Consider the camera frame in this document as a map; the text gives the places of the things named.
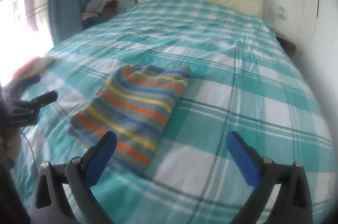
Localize striped knit sweater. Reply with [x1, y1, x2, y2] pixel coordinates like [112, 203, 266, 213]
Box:
[69, 65, 191, 175]

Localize pile of clothes on nightstand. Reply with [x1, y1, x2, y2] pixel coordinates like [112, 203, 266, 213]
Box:
[81, 0, 118, 30]

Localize red folded garment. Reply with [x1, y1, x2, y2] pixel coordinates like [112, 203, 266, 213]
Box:
[13, 58, 41, 79]

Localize teal plaid bedspread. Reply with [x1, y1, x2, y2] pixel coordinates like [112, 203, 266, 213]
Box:
[14, 0, 335, 223]

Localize dark bedside table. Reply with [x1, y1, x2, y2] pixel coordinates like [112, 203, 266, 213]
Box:
[276, 36, 296, 59]

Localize white wardrobe doors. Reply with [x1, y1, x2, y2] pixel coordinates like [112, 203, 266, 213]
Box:
[297, 0, 337, 59]

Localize black cable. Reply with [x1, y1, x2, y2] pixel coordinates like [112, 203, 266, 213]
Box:
[20, 130, 39, 177]

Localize wall socket with blue sticker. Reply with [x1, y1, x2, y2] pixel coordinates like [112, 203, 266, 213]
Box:
[275, 5, 287, 20]

